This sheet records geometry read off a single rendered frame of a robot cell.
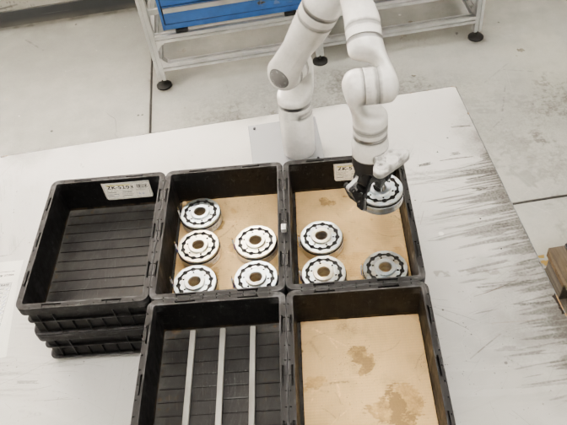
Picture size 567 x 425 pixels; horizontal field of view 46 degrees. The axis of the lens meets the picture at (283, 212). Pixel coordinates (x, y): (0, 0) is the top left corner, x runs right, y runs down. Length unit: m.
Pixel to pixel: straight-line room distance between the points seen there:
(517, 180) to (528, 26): 1.16
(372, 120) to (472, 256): 0.61
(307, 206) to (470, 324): 0.49
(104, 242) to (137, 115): 1.78
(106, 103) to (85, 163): 1.44
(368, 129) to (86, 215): 0.86
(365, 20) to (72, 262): 0.94
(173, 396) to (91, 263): 0.45
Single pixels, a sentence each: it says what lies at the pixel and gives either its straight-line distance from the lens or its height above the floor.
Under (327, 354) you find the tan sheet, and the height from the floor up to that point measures 0.83.
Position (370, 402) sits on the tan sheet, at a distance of 1.41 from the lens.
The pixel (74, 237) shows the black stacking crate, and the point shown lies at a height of 0.83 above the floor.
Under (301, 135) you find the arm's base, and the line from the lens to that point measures 1.82.
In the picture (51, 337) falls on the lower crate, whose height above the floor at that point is 0.81.
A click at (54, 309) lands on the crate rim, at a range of 1.57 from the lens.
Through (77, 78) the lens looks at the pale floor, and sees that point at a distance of 3.88.
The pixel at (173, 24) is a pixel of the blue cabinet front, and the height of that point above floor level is 0.34.
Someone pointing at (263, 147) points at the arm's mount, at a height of 0.81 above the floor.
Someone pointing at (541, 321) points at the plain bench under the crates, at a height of 0.70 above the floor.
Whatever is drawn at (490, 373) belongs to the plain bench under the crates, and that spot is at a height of 0.70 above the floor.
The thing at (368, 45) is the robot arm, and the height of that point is 1.37.
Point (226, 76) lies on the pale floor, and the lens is 3.60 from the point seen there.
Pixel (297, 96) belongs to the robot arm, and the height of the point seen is 1.01.
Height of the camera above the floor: 2.10
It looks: 48 degrees down
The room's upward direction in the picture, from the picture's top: 9 degrees counter-clockwise
